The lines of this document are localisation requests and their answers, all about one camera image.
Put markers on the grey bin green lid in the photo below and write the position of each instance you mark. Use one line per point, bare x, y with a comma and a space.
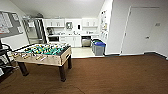
94, 41

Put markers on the white two-door base cabinet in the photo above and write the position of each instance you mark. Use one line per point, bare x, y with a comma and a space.
73, 41

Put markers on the white drawer unit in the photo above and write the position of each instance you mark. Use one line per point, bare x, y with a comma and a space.
62, 40
94, 37

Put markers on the grey bin blue lid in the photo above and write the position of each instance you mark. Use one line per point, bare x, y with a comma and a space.
99, 48

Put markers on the black built-in oven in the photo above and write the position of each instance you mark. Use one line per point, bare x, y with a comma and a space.
53, 39

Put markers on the black coffee machine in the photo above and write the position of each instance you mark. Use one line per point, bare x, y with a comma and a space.
50, 31

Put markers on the wooden foosball table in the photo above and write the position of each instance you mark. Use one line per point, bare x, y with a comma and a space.
43, 53

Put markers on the steel refrigerator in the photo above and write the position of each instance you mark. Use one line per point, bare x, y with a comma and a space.
33, 30

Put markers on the white door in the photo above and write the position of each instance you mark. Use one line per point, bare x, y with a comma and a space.
140, 30

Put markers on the small white paper sheet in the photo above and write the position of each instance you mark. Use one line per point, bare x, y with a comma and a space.
15, 16
20, 29

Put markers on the grey bulletin board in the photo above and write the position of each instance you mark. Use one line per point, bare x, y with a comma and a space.
13, 24

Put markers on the tall white paper sheet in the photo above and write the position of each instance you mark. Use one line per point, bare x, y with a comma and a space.
6, 20

